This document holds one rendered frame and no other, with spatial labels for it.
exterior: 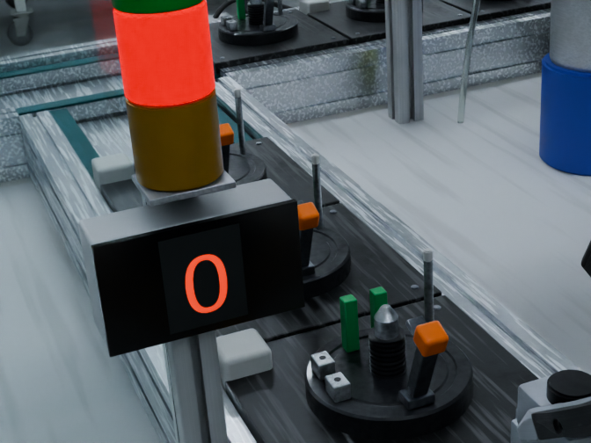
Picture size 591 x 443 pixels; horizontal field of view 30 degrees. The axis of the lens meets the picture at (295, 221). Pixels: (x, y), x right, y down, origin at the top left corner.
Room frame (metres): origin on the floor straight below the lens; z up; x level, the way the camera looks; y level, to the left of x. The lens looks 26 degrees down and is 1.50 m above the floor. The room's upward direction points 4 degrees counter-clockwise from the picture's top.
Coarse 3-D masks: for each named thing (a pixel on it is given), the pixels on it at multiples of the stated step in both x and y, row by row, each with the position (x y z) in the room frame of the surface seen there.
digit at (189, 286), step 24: (168, 240) 0.55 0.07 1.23; (192, 240) 0.55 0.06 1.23; (216, 240) 0.56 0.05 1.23; (240, 240) 0.56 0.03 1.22; (168, 264) 0.55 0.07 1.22; (192, 264) 0.55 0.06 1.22; (216, 264) 0.56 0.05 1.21; (240, 264) 0.56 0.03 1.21; (168, 288) 0.55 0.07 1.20; (192, 288) 0.55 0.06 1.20; (216, 288) 0.56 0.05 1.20; (240, 288) 0.56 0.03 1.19; (168, 312) 0.55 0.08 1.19; (192, 312) 0.55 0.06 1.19; (216, 312) 0.56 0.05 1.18; (240, 312) 0.56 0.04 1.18
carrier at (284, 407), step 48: (432, 288) 0.82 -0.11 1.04; (240, 336) 0.85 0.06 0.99; (336, 336) 0.87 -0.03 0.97; (384, 336) 0.77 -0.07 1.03; (480, 336) 0.85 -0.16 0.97; (240, 384) 0.80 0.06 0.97; (288, 384) 0.79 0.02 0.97; (336, 384) 0.74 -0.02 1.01; (384, 384) 0.75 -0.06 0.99; (432, 384) 0.75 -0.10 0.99; (480, 384) 0.77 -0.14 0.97; (288, 432) 0.72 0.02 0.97; (336, 432) 0.72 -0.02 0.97; (384, 432) 0.71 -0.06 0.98; (432, 432) 0.71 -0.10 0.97; (480, 432) 0.71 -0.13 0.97
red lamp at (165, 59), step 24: (120, 24) 0.57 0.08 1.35; (144, 24) 0.56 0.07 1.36; (168, 24) 0.56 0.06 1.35; (192, 24) 0.56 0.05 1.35; (120, 48) 0.57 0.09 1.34; (144, 48) 0.56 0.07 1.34; (168, 48) 0.56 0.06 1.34; (192, 48) 0.56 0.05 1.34; (144, 72) 0.56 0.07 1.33; (168, 72) 0.56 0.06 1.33; (192, 72) 0.56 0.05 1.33; (144, 96) 0.56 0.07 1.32; (168, 96) 0.56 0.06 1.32; (192, 96) 0.56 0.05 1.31
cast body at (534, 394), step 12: (564, 372) 0.55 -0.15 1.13; (576, 372) 0.55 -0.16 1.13; (528, 384) 0.55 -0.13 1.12; (540, 384) 0.55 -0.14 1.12; (552, 384) 0.54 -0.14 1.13; (564, 384) 0.53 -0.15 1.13; (576, 384) 0.53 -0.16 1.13; (588, 384) 0.53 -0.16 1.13; (528, 396) 0.54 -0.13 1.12; (540, 396) 0.54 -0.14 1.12; (552, 396) 0.53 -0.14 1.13; (564, 396) 0.52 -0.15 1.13; (576, 396) 0.52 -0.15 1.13; (588, 396) 0.52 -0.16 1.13; (528, 408) 0.54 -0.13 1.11; (516, 420) 0.56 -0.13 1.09; (516, 432) 0.55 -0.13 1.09
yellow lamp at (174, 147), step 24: (144, 120) 0.56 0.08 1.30; (168, 120) 0.56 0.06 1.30; (192, 120) 0.56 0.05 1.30; (216, 120) 0.58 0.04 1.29; (144, 144) 0.56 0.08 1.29; (168, 144) 0.56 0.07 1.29; (192, 144) 0.56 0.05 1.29; (216, 144) 0.57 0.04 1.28; (144, 168) 0.56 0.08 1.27; (168, 168) 0.56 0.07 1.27; (192, 168) 0.56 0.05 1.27; (216, 168) 0.57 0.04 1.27
